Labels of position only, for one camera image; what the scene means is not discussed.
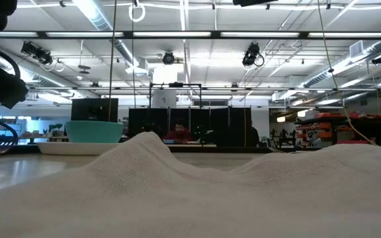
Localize black ceiling camera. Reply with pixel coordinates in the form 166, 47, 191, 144
20, 40, 54, 66
161, 51, 176, 65
241, 42, 265, 68

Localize white cable ring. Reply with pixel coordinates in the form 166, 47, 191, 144
128, 3, 146, 23

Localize black monitor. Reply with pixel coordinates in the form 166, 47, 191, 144
70, 97, 119, 122

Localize person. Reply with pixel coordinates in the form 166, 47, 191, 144
163, 119, 195, 144

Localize red storage shelves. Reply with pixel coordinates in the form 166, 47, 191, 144
294, 111, 381, 147

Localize black metal table frame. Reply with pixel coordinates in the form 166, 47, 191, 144
0, 143, 310, 155

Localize black overhead camera box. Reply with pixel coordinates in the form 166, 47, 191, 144
232, 0, 279, 7

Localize beige folded cloth napkin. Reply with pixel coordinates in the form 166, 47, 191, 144
0, 131, 381, 238

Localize black partition panels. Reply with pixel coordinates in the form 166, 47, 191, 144
128, 106, 253, 148

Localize hanging black cable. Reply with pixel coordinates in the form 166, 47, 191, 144
108, 0, 118, 122

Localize black overhead beam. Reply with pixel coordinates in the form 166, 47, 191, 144
0, 30, 381, 41

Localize hanging yellowish cable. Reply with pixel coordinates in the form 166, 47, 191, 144
317, 0, 376, 145

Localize teal bowl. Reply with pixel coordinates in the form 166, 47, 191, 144
65, 120, 125, 144

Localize white round plate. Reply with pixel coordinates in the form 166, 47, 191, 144
36, 141, 122, 157

